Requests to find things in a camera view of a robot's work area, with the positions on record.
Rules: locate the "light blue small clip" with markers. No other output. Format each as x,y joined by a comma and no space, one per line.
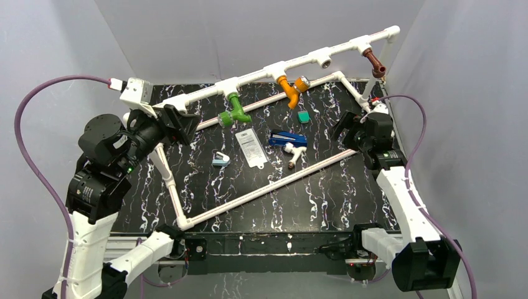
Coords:
220,160

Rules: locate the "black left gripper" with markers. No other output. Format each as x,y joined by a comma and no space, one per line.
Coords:
185,124

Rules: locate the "white PVC pipe frame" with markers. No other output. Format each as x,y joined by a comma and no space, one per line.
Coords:
329,188

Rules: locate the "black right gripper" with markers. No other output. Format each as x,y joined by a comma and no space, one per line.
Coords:
351,121

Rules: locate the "orange plastic faucet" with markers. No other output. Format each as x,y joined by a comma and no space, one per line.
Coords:
293,92

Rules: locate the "green plastic faucet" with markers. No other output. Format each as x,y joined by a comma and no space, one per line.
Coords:
229,117

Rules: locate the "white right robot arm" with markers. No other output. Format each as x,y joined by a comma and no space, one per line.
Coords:
423,259

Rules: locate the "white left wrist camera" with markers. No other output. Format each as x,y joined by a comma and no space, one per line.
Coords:
135,93

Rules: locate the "black metal base rail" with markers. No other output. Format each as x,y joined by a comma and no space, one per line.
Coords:
202,253

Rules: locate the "white plastic faucet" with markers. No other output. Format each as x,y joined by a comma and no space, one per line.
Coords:
295,151

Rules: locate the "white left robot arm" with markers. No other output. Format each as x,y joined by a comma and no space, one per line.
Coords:
112,149

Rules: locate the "blue stapler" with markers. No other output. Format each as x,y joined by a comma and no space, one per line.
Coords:
281,138

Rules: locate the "brown plastic faucet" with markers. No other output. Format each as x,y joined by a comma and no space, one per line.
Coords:
378,68

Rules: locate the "white plastic package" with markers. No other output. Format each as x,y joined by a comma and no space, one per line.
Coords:
252,148

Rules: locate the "teal small box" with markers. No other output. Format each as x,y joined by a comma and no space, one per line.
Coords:
303,117

